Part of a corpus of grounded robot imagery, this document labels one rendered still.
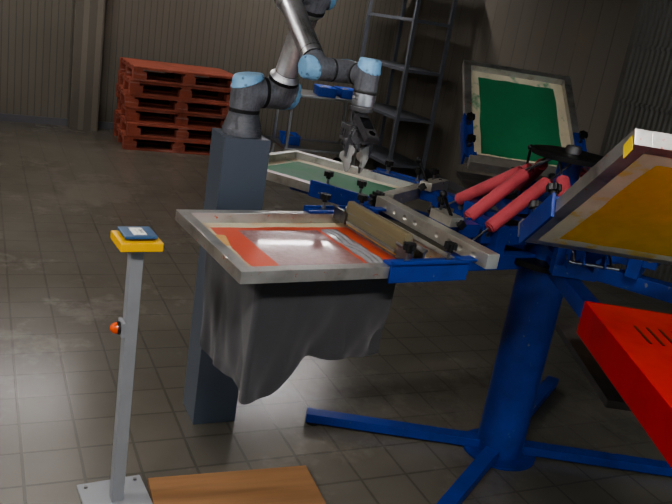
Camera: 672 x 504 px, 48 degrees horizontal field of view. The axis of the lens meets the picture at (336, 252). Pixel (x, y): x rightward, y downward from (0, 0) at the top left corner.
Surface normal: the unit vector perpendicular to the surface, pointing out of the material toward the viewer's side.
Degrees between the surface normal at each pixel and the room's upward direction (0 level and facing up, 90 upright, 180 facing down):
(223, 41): 90
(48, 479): 0
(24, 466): 0
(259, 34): 90
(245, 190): 90
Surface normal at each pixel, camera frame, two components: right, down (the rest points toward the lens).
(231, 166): 0.40, 0.33
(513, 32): -0.90, -0.01
